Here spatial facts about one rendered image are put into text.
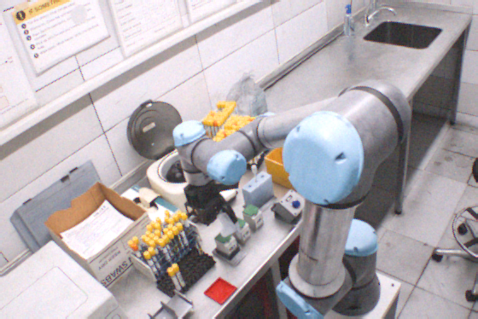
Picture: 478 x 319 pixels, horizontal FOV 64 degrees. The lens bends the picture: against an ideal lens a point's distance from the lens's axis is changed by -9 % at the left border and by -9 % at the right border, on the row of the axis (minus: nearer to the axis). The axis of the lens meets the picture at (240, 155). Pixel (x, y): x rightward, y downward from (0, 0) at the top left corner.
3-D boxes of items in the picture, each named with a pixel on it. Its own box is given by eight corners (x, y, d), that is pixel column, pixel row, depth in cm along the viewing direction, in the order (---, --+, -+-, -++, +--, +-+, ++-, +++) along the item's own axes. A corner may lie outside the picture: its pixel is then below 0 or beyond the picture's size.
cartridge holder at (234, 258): (234, 266, 121) (232, 258, 119) (212, 254, 126) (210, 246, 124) (246, 254, 124) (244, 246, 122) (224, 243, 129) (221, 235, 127)
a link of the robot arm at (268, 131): (420, 52, 61) (256, 106, 104) (383, 78, 56) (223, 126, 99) (446, 118, 63) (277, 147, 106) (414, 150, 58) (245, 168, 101)
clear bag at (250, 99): (253, 131, 177) (246, 93, 166) (217, 128, 184) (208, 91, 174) (273, 101, 195) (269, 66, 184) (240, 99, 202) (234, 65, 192)
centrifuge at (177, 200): (193, 230, 136) (183, 203, 129) (148, 192, 156) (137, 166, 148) (247, 192, 147) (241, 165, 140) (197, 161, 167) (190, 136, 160)
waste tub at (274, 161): (296, 193, 142) (294, 171, 136) (266, 179, 150) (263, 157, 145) (318, 172, 149) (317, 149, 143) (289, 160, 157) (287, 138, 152)
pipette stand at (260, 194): (258, 217, 136) (253, 194, 130) (242, 208, 140) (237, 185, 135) (277, 200, 141) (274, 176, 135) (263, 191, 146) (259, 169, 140)
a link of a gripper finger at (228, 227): (229, 249, 111) (208, 223, 109) (242, 235, 114) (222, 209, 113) (235, 248, 108) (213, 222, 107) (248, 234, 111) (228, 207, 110)
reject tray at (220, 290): (221, 305, 110) (221, 304, 110) (203, 293, 114) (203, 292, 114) (237, 288, 114) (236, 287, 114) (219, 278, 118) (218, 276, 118)
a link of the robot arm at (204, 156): (257, 140, 90) (224, 124, 98) (217, 165, 85) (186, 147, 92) (261, 168, 95) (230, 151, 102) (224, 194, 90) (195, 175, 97)
